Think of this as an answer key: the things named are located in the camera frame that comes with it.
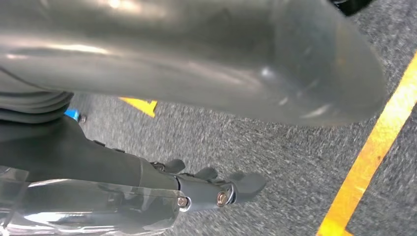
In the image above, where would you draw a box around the blue metal shelf rack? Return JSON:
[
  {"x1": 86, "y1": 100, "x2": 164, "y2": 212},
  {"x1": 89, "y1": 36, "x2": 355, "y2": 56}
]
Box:
[{"x1": 64, "y1": 109, "x2": 87, "y2": 124}]

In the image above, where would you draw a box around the yellow floor tape square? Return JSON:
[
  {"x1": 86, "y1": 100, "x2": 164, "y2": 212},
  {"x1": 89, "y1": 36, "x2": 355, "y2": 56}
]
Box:
[
  {"x1": 316, "y1": 50, "x2": 417, "y2": 236},
  {"x1": 119, "y1": 97, "x2": 158, "y2": 118}
]

